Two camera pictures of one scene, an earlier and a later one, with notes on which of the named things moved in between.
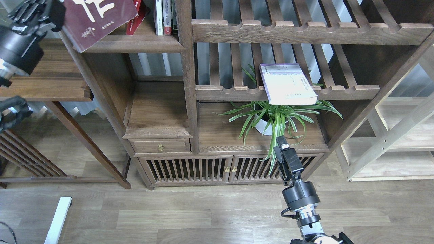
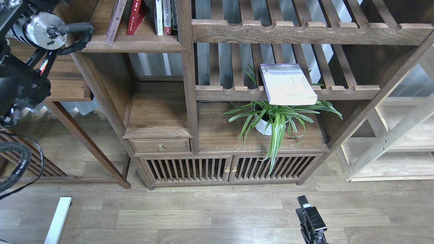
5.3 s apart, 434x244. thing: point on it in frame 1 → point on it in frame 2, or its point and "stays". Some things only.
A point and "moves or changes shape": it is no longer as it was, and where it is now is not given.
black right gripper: (289, 165) → (312, 226)
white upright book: (159, 20) stays
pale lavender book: (287, 84) stays
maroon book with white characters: (84, 21) moves or changes shape
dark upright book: (174, 17) stays
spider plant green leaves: (281, 116) stays
